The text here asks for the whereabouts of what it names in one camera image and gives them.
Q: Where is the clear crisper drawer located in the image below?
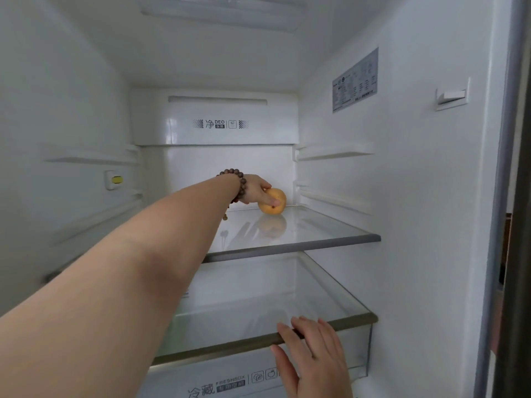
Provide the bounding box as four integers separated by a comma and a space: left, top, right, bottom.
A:
136, 324, 373, 398

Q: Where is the person's right hand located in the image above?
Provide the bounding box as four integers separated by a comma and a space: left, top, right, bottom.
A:
270, 316, 354, 398

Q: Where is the white door switch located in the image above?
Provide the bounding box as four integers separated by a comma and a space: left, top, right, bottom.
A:
434, 77, 471, 112

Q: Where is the white air duct panel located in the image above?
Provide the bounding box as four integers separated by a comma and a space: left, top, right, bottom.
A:
129, 88, 300, 146

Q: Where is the orange fruit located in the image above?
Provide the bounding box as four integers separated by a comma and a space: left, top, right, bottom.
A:
258, 187, 288, 215

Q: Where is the white refrigerator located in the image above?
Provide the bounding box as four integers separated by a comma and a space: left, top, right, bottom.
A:
0, 0, 517, 398

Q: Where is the white sensor with yellow button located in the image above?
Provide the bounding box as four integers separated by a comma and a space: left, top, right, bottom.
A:
103, 170, 124, 191

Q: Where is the grey printed label sticker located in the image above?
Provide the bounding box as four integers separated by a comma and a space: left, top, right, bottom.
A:
331, 47, 379, 114

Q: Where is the brown bead bracelet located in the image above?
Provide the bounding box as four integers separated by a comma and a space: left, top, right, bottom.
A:
216, 168, 248, 221

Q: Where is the glass shelf with brown trim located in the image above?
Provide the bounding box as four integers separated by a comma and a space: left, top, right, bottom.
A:
151, 252, 378, 366

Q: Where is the white ceiling light cover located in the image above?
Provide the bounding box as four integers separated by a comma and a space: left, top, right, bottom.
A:
134, 0, 308, 34

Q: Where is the glass shelf with grey trim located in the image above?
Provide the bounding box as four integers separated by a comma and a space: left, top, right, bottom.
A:
202, 204, 382, 263

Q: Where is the person's left hand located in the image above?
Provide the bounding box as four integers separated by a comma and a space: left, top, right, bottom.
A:
238, 174, 282, 207

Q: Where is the person's left forearm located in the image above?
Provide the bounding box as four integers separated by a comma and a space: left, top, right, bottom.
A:
0, 175, 242, 398

